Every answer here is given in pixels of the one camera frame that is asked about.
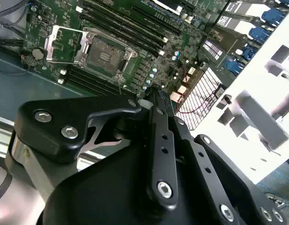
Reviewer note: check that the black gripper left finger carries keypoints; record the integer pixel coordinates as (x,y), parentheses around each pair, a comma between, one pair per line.
(161,164)

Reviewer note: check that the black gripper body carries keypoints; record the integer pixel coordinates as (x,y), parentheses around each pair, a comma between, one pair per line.
(99,194)

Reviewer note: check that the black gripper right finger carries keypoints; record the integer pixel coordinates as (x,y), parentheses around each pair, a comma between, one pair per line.
(212,182)

